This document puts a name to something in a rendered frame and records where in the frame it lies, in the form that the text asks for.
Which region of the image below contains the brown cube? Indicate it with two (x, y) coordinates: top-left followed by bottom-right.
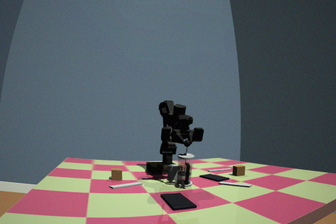
(232, 165), (245, 176)
(111, 168), (122, 181)

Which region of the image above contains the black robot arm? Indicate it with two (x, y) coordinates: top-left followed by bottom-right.
(159, 100), (193, 165)

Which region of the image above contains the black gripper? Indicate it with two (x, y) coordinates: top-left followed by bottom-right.
(161, 124), (204, 144)

